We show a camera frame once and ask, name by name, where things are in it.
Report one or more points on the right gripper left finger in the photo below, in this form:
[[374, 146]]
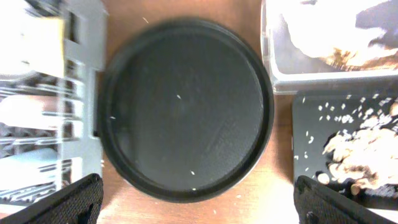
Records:
[[78, 203]]

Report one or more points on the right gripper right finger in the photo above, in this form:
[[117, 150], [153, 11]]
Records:
[[318, 204]]

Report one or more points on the light blue plastic cup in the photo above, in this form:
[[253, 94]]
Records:
[[28, 169]]

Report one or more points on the brown food scraps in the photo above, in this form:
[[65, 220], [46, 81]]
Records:
[[368, 156]]

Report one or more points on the pink plastic cup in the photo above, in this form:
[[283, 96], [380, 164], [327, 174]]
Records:
[[27, 111]]

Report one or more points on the yellow plastic bowl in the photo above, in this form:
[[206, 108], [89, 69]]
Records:
[[45, 41]]

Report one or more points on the white paper napkin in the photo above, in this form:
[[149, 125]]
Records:
[[317, 28]]

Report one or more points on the grey plastic dishwasher rack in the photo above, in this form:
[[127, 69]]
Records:
[[79, 150]]

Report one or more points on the black rectangular tray bin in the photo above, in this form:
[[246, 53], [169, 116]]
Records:
[[316, 119]]

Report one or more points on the round black serving tray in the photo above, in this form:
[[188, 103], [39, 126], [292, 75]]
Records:
[[185, 110]]

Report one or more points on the clear plastic bin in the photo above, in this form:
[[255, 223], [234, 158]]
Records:
[[292, 71]]

